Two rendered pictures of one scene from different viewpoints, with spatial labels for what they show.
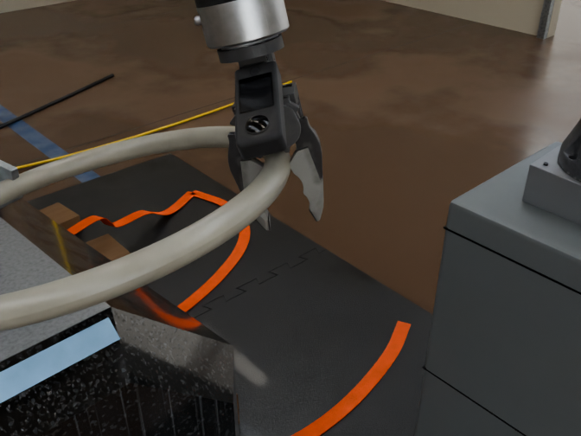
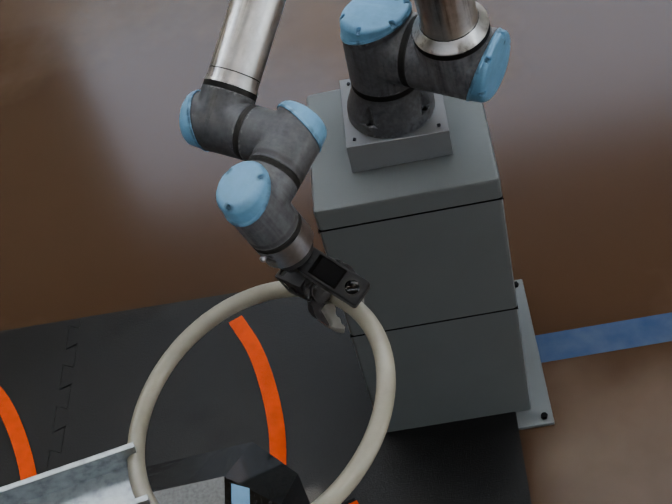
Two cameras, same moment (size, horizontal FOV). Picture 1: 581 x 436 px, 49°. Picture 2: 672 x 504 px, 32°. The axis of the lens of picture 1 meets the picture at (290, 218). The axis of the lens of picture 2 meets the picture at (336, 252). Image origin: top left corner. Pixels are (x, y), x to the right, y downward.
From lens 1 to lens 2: 1.45 m
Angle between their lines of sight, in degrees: 33
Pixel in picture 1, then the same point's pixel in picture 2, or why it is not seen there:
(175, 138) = (198, 332)
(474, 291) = (366, 257)
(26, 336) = not seen: outside the picture
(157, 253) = (389, 379)
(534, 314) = (419, 241)
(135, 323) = (236, 474)
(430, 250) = (172, 231)
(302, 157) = not seen: hidden behind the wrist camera
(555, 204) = (379, 161)
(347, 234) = (77, 285)
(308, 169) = not seen: hidden behind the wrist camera
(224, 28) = (295, 254)
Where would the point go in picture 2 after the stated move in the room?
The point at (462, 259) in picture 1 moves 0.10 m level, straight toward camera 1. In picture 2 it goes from (345, 242) to (370, 268)
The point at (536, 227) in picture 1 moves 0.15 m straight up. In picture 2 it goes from (385, 188) to (373, 135)
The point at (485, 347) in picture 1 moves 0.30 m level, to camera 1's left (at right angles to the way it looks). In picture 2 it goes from (394, 286) to (311, 378)
